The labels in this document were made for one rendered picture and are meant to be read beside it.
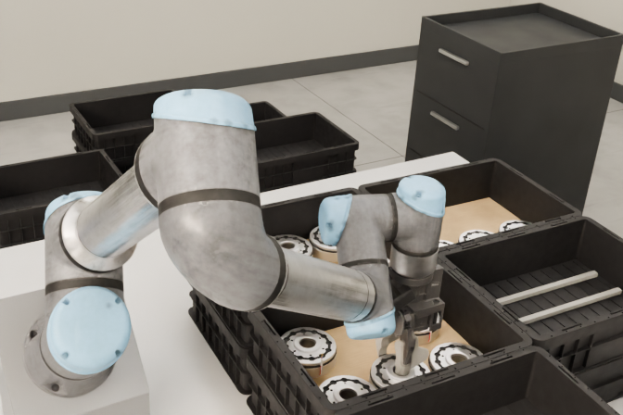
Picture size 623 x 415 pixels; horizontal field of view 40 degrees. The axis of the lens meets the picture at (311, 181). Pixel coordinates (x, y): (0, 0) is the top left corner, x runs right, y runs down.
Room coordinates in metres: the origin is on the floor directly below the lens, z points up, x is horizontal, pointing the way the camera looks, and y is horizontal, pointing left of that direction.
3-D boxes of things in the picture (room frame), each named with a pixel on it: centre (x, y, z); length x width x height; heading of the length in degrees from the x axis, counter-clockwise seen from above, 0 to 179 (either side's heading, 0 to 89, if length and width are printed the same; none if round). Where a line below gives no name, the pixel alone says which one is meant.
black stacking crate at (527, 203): (1.63, -0.34, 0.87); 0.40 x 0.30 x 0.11; 120
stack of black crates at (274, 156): (2.64, 0.09, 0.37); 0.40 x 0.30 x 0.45; 122
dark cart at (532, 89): (3.09, -0.74, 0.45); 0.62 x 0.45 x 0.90; 122
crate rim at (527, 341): (1.17, -0.15, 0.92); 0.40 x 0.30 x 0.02; 120
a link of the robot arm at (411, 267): (1.16, -0.17, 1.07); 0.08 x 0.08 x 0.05
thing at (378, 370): (1.12, -0.17, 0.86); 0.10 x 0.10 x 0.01
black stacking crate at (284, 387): (1.17, -0.15, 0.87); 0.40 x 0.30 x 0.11; 120
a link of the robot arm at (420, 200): (1.16, -0.17, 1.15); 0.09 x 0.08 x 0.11; 103
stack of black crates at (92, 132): (2.77, 0.64, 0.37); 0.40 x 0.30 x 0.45; 122
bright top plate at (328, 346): (1.18, -0.01, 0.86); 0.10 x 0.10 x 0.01
